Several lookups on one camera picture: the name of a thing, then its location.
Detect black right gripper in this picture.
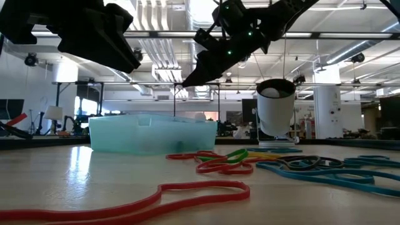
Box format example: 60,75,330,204
181,0,283,88

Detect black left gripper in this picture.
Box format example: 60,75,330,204
0,0,142,74

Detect green rubber band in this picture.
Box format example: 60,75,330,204
197,148,250,164

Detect red rubber band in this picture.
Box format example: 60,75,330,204
196,156,254,176
0,180,251,225
165,150,226,161

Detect yellow rubber band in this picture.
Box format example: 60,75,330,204
246,152,283,160

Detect translucent teal plastic bin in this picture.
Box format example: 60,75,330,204
88,113,219,156

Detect thin black rubber band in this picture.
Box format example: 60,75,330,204
276,155,344,172

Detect white cylindrical lamp on stand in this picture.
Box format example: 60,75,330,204
255,78,298,148

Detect lamp with white shade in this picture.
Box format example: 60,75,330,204
43,105,64,136

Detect black crossbar with light strips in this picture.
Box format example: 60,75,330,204
31,30,400,40

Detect white pillar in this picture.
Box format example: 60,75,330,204
313,64,344,140

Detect red strip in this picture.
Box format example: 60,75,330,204
6,112,29,127

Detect thin hanging cord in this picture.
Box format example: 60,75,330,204
282,34,288,81

